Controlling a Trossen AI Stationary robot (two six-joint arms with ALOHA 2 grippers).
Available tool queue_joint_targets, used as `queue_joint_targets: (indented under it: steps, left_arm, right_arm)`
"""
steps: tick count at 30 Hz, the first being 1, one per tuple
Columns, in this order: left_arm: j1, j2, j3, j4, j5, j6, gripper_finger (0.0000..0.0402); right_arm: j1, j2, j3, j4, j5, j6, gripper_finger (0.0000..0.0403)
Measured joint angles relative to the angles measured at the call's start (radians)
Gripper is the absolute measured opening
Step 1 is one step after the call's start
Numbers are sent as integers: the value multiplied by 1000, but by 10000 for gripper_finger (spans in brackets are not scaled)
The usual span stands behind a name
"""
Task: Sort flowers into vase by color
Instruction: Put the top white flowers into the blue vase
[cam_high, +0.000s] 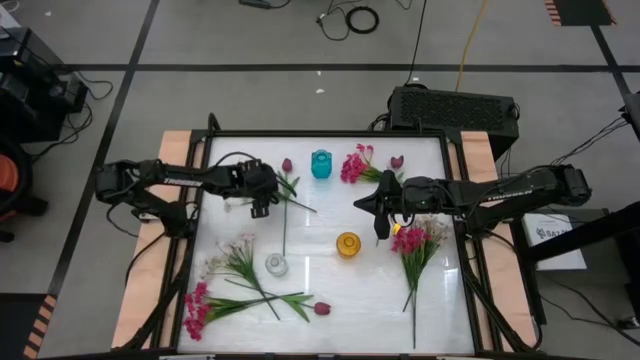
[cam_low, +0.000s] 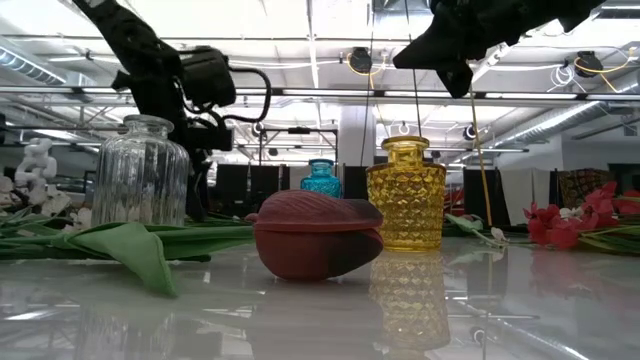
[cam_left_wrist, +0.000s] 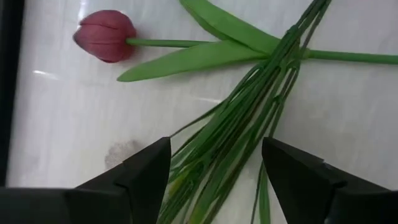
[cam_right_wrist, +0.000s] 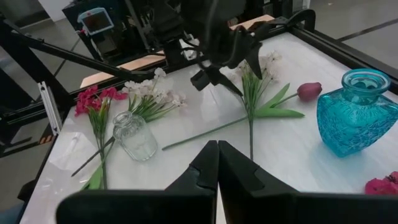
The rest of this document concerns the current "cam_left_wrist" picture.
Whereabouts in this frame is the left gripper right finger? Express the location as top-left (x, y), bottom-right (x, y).
top-left (261, 137), bottom-right (398, 224)

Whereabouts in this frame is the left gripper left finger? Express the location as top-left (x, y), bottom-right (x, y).
top-left (0, 136), bottom-right (172, 224)

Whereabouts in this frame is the white artificial flower bunch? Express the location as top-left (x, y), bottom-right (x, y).
top-left (157, 0), bottom-right (332, 224)

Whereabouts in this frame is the pale pink flower stem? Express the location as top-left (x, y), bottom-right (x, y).
top-left (73, 0), bottom-right (398, 83)

